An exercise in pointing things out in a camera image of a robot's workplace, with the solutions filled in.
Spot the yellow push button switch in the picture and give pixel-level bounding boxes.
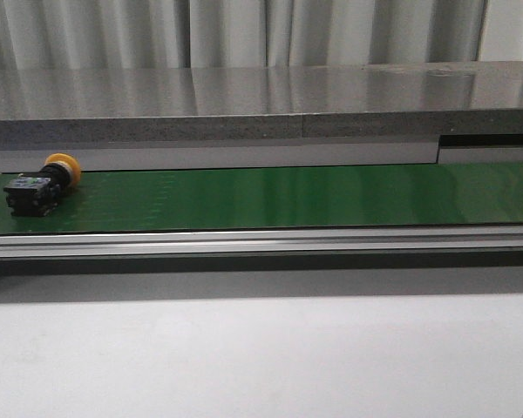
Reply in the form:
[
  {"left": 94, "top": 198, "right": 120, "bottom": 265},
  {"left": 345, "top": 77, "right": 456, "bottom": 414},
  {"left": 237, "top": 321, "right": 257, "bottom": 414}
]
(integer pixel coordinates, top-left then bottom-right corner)
[{"left": 3, "top": 153, "right": 81, "bottom": 217}]

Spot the green conveyor belt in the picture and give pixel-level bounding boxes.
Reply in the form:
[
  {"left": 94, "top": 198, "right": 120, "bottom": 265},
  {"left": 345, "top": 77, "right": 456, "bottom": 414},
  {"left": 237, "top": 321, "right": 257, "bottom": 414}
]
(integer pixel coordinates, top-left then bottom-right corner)
[{"left": 0, "top": 162, "right": 523, "bottom": 235}]

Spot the grey stone counter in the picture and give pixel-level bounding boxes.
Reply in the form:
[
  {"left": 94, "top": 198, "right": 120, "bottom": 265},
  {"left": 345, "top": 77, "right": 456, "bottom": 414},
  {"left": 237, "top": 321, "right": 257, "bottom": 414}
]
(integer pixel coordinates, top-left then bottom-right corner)
[{"left": 0, "top": 60, "right": 523, "bottom": 175}]

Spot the white curtain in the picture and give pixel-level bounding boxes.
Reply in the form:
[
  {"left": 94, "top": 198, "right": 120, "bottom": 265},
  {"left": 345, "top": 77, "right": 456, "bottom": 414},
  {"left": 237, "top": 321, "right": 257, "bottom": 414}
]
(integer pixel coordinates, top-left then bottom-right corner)
[{"left": 0, "top": 1, "right": 523, "bottom": 70}]

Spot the aluminium conveyor frame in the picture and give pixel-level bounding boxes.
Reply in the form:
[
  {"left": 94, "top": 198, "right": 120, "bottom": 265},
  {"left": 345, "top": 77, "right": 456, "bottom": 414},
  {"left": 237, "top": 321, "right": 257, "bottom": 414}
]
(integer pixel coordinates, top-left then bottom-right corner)
[{"left": 0, "top": 225, "right": 523, "bottom": 276}]

